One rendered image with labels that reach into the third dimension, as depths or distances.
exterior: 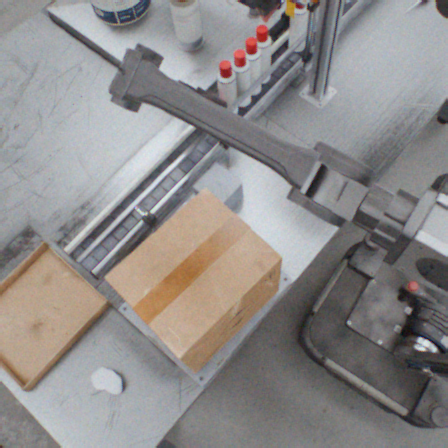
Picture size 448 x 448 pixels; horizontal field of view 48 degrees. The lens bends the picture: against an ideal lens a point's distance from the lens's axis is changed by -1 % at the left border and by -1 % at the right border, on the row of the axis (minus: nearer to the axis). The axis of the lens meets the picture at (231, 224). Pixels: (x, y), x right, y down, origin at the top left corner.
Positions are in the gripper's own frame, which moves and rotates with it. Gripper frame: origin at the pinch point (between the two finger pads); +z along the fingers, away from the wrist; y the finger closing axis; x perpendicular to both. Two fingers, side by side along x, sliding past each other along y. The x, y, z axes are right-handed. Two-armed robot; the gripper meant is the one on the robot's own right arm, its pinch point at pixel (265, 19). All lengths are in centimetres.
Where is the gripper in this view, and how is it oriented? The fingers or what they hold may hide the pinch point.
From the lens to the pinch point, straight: 158.3
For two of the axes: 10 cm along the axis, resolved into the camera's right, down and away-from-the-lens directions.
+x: 7.7, 5.8, -2.7
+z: 0.4, 3.7, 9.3
